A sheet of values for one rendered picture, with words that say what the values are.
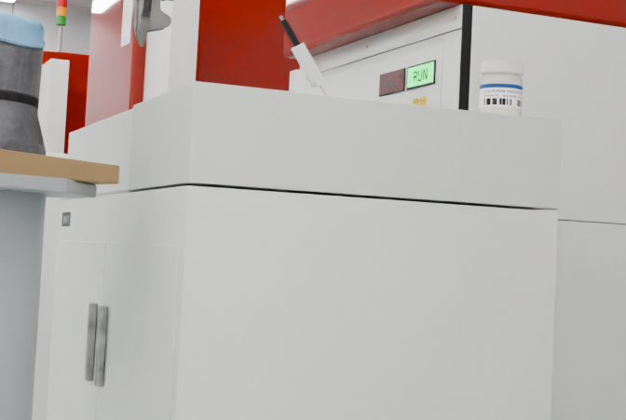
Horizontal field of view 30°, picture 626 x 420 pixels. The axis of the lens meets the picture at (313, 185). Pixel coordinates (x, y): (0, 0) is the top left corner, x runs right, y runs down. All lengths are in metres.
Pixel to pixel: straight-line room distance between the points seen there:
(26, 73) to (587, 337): 1.21
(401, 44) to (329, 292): 0.88
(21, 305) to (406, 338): 0.58
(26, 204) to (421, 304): 0.62
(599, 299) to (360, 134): 0.82
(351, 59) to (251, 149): 1.04
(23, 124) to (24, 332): 0.31
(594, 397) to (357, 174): 0.87
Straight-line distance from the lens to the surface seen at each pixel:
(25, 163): 1.74
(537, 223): 1.91
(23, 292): 1.81
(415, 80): 2.40
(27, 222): 1.80
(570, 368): 2.38
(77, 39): 10.38
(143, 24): 2.16
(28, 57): 1.85
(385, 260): 1.78
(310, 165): 1.73
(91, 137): 2.31
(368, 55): 2.62
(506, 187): 1.88
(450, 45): 2.30
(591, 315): 2.40
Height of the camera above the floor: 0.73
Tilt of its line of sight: 3 degrees up
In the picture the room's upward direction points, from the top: 3 degrees clockwise
